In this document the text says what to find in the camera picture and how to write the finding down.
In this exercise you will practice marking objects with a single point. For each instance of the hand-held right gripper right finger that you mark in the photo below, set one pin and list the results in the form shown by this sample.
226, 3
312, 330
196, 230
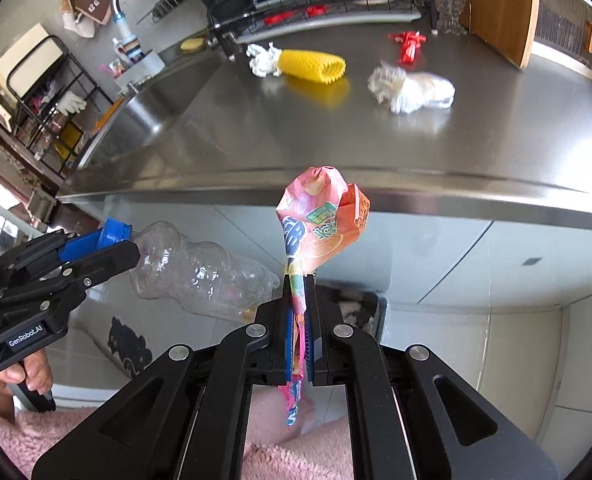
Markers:
312, 360

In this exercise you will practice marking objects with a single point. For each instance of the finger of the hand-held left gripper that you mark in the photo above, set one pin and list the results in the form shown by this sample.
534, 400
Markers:
81, 247
111, 262

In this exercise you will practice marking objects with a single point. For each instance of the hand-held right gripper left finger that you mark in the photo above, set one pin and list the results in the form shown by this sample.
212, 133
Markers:
289, 360

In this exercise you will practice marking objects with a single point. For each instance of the grey trash bin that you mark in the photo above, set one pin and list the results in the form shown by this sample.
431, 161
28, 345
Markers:
355, 310

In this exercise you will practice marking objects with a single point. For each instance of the clear plastic bottle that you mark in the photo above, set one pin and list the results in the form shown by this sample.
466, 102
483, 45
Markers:
201, 275

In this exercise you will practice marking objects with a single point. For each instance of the pink snack bag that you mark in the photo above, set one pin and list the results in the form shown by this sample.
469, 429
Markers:
321, 225

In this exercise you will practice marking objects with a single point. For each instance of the person's left hand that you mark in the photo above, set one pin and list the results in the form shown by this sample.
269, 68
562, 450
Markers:
36, 370

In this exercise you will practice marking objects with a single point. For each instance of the pink fleece clothing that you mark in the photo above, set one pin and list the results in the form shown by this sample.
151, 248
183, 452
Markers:
36, 440

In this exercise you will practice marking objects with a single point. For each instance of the orange cloth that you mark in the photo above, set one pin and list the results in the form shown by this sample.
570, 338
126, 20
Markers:
107, 115

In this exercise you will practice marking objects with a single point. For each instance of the stainless steel sink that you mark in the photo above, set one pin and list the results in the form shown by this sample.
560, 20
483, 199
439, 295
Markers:
141, 120

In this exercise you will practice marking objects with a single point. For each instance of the white glove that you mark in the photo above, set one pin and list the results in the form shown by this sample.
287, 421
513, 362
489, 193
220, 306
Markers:
71, 102

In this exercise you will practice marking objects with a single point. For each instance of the cream panel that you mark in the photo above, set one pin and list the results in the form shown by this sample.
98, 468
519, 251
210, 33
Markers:
21, 55

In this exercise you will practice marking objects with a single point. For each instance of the blue white faucet filter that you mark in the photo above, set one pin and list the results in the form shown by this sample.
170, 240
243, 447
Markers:
128, 40

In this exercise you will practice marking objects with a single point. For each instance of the white bear print towel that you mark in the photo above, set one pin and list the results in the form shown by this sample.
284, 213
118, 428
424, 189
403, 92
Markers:
76, 25

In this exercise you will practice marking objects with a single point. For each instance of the yellow soap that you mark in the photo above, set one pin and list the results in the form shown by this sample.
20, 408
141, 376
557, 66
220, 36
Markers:
192, 45

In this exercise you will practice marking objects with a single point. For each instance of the crumpled white tissue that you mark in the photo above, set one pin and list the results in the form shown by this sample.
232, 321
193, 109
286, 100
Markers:
263, 62

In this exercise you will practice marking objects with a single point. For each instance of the yellow foam fruit net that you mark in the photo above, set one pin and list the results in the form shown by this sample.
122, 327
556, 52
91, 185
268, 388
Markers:
311, 65

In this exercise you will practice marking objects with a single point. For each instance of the white plastic bag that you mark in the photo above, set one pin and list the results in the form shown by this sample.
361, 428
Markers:
415, 90

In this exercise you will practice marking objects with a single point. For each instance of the red scissors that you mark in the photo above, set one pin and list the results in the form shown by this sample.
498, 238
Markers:
278, 17

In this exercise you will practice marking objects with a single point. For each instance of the red wrapper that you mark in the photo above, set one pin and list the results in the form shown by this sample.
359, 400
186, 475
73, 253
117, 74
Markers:
408, 42

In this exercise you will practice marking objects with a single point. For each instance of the wooden cutting board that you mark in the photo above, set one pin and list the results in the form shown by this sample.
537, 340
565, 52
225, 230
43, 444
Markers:
500, 10

